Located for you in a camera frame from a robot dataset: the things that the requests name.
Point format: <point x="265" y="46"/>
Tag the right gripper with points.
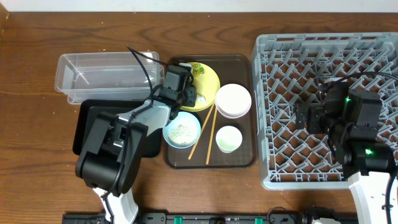
<point x="315" y="112"/>

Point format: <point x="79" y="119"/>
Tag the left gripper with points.
<point x="193" y="91"/>

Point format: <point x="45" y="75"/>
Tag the green orange snack wrapper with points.
<point x="197" y="69"/>

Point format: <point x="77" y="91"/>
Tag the yellow plate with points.
<point x="207" y="85"/>

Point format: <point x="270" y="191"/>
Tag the light blue bowl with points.
<point x="186" y="119"/>

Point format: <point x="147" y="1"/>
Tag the white rice pile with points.
<point x="182" y="136"/>

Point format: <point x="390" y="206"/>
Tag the pink bowl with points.
<point x="233" y="101"/>

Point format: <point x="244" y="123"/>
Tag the white cup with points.
<point x="228" y="139"/>

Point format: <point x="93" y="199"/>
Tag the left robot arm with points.
<point x="111" y="155"/>

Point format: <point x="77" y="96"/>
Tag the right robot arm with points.
<point x="349" y="119"/>

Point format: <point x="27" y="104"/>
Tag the grey dishwasher rack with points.
<point x="288" y="69"/>

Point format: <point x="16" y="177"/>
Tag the black waste tray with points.
<point x="89" y="110"/>

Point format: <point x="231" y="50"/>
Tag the left wooden chopstick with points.
<point x="202" y="129"/>

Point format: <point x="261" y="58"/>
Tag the brown serving tray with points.
<point x="230" y="69"/>

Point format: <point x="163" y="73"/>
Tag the clear plastic bin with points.
<point x="107" y="76"/>

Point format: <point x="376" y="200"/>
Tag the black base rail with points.
<point x="161" y="218"/>

